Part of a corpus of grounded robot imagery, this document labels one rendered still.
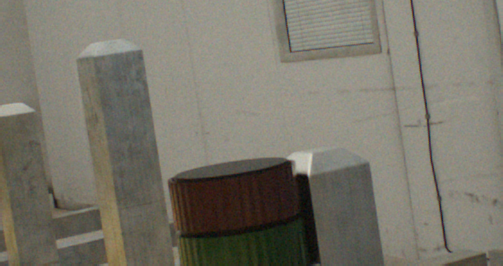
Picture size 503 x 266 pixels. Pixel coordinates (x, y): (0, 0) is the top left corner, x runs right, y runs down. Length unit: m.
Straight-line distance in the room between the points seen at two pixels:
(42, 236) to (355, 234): 0.50
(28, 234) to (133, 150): 0.26
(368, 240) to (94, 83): 0.27
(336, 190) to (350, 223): 0.02
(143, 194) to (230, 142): 5.72
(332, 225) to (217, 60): 5.93
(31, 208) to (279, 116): 4.97
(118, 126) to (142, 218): 0.06
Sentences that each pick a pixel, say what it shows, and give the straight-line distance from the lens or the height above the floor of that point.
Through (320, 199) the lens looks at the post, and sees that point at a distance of 0.53.
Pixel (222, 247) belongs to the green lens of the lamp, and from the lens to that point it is 0.51.
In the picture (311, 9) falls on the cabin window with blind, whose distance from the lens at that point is 5.60.
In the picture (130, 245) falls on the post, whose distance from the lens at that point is 0.76.
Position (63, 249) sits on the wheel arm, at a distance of 1.32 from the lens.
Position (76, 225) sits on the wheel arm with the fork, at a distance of 1.59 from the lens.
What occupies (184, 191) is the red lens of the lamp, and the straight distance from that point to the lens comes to 0.51.
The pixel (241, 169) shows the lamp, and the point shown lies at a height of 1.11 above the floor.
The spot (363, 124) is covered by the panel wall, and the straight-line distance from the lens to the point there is 5.29.
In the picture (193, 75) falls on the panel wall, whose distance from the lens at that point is 6.77.
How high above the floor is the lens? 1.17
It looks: 3 degrees down
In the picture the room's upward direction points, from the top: 8 degrees counter-clockwise
